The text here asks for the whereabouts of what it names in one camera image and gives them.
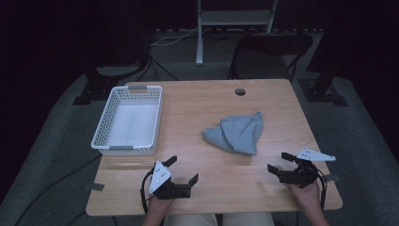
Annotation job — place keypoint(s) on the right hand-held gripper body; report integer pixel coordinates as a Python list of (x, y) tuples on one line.
[(301, 174)]

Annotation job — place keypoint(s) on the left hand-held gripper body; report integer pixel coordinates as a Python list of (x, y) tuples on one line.
[(166, 188)]

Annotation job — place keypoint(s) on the grey t-shirt with floral print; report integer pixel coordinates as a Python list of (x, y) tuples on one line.
[(238, 135)]

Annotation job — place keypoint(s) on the person's left hand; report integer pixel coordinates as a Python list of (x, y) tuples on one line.
[(158, 205)]

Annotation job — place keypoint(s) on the person's right hand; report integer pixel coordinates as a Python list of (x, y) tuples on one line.
[(306, 194)]

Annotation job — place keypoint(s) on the grey tape strip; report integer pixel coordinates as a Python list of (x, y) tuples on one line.
[(332, 178), (94, 187)]

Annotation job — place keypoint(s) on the white plastic perforated basket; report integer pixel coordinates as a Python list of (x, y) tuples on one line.
[(131, 125)]

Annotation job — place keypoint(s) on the black stand base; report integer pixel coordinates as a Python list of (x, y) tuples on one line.
[(323, 91), (100, 84)]

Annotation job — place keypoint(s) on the black folding chair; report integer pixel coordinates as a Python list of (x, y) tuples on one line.
[(276, 44)]

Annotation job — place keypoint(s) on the white metal stand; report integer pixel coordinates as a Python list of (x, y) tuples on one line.
[(233, 18)]

